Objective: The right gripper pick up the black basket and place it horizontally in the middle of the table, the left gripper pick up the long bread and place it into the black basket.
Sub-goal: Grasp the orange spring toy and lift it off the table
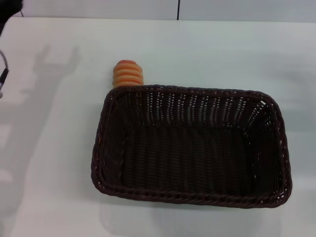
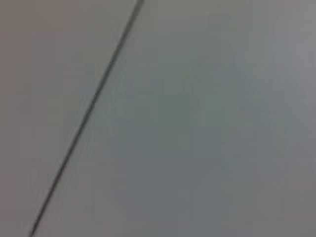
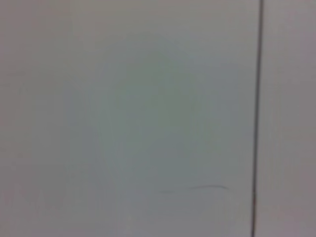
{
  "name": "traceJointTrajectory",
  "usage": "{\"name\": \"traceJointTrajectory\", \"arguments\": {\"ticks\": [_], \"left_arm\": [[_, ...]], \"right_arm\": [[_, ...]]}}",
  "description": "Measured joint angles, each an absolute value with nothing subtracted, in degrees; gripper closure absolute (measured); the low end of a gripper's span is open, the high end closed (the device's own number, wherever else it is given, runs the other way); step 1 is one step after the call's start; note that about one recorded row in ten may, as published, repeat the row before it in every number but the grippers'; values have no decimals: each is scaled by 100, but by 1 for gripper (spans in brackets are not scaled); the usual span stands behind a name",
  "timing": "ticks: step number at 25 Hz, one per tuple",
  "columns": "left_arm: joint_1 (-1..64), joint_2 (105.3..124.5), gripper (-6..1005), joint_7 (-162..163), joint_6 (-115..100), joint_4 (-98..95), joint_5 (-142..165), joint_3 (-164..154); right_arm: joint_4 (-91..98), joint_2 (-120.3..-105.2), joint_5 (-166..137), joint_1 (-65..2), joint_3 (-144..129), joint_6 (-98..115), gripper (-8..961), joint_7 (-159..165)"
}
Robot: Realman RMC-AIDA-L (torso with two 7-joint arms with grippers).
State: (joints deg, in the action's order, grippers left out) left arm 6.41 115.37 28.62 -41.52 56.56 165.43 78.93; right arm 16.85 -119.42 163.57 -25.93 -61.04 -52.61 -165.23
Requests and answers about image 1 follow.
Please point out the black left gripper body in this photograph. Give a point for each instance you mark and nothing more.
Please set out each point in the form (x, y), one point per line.
(8, 7)

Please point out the dark brown woven basket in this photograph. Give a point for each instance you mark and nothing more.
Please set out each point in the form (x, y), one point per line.
(192, 153)

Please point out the orange striped bread roll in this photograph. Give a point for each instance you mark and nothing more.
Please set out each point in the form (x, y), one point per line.
(128, 74)

